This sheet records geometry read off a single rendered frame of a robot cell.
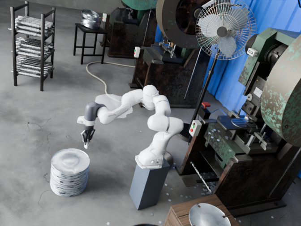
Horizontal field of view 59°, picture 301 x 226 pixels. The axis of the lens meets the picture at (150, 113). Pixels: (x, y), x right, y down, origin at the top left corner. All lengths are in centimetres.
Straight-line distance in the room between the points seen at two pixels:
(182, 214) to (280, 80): 104
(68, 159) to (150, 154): 67
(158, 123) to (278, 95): 75
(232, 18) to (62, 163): 195
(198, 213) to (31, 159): 151
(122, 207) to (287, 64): 157
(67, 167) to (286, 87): 159
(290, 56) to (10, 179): 216
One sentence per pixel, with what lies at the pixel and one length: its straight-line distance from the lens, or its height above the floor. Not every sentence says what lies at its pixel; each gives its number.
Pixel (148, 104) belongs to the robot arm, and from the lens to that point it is 206.
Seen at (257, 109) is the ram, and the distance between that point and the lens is 215.
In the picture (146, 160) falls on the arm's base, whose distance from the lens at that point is 193.
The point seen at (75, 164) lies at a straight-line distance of 217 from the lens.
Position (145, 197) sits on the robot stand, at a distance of 219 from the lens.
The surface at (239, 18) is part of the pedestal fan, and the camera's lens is 269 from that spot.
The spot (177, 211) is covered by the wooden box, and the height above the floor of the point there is 35.
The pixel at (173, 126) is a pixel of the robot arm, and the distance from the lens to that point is 181.
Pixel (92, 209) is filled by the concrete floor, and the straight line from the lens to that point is 223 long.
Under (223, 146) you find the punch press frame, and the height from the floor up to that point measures 59.
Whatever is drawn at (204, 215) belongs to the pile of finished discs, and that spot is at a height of 36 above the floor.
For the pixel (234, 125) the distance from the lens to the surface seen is 217.
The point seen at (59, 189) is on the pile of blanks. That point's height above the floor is 6.
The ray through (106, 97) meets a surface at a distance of 326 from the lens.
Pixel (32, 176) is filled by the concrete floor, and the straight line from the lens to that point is 245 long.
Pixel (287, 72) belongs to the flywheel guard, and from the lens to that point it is 158.
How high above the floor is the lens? 176
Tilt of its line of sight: 30 degrees down
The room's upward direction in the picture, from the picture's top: 15 degrees clockwise
